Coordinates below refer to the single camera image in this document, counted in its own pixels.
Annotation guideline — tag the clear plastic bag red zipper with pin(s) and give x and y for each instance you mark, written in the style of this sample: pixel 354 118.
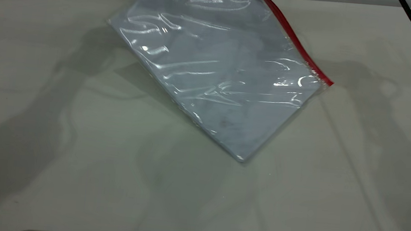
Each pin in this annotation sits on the clear plastic bag red zipper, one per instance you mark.
pixel 225 68

